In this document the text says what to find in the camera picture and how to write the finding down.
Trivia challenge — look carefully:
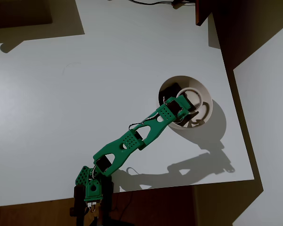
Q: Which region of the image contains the red-brown wooden board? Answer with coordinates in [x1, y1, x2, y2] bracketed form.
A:
[195, 0, 214, 27]

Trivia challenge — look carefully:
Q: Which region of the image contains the dark camera device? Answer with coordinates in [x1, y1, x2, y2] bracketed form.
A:
[171, 0, 195, 9]

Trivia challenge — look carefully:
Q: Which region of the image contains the dark box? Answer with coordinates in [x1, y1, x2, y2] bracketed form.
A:
[0, 0, 54, 29]

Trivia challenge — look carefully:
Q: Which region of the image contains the beige bowl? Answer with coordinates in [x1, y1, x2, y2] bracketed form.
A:
[158, 75, 213, 130]

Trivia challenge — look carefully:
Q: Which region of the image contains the thin servo cable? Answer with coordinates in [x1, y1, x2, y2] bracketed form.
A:
[128, 114, 158, 130]

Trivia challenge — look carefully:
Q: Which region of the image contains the black cable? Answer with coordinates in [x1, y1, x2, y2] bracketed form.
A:
[128, 0, 175, 6]

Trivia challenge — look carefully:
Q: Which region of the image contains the black table clamp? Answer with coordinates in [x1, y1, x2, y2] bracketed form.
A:
[69, 185, 86, 226]
[100, 175, 114, 221]

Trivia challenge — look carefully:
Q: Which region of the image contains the white connector cable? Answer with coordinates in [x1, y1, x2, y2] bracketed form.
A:
[85, 202, 97, 214]

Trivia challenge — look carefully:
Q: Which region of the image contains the beige masking tape roll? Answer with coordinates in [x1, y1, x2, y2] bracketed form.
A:
[176, 86, 204, 113]

